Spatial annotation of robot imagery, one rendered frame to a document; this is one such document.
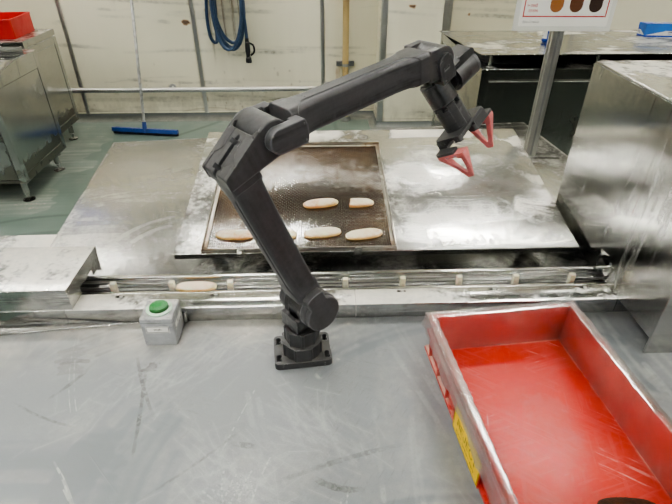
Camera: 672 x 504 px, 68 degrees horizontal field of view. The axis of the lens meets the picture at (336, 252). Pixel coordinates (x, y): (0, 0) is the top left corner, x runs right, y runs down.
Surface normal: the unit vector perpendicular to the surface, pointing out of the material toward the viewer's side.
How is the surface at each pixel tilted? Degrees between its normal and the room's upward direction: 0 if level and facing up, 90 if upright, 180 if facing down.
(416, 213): 10
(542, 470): 0
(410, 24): 90
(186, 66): 90
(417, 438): 0
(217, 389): 0
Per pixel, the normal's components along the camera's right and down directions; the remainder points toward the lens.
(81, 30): 0.07, 0.52
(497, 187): 0.00, -0.72
